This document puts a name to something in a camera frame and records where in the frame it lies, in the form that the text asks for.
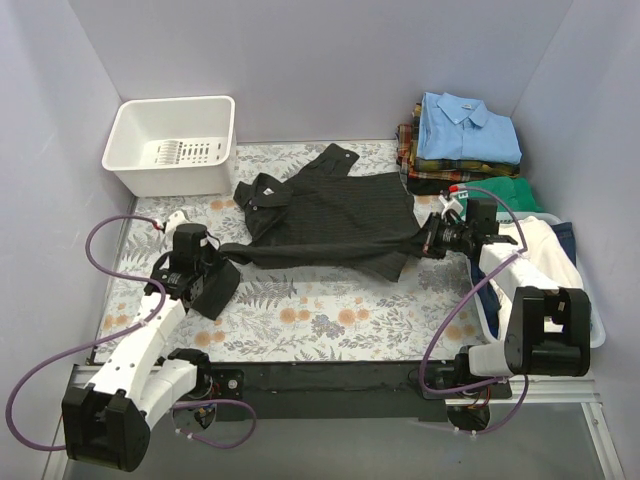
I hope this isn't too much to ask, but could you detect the light blue folded shirt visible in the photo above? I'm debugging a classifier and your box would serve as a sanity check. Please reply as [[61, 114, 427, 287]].
[[417, 92, 522, 165]]

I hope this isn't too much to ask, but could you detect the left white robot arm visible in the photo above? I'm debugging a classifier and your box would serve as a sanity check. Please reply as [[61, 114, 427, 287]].
[[62, 210, 240, 472]]

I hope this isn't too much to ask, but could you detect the light grey laundry basket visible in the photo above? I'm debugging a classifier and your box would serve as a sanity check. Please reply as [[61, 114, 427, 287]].
[[464, 212, 607, 350]]

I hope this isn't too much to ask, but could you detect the white plastic bin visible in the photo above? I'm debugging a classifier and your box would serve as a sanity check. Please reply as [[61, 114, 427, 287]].
[[102, 95, 236, 198]]

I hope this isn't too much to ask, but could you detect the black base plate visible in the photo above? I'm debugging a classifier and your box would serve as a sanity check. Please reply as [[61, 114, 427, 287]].
[[199, 360, 514, 424]]

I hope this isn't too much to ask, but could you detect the plaid folded shirt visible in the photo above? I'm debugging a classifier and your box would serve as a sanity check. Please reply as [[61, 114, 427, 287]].
[[396, 103, 520, 183]]

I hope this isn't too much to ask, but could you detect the white garment in basket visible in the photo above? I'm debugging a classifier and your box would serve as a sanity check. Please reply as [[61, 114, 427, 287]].
[[489, 216, 584, 340]]

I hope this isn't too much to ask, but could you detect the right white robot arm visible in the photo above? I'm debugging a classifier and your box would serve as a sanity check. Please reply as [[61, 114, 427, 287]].
[[417, 186, 591, 398]]

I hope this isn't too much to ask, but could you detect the green folded shirt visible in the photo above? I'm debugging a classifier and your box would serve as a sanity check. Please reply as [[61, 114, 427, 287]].
[[456, 177, 544, 216]]

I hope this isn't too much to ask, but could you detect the black pinstriped long sleeve shirt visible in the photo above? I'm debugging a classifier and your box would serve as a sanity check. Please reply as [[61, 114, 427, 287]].
[[220, 144, 425, 282]]

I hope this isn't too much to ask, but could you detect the aluminium rail frame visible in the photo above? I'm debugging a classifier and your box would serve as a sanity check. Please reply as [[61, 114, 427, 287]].
[[41, 364, 625, 479]]

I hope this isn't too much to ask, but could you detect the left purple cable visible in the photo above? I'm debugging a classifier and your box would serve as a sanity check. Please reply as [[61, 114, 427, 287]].
[[4, 214, 257, 452]]

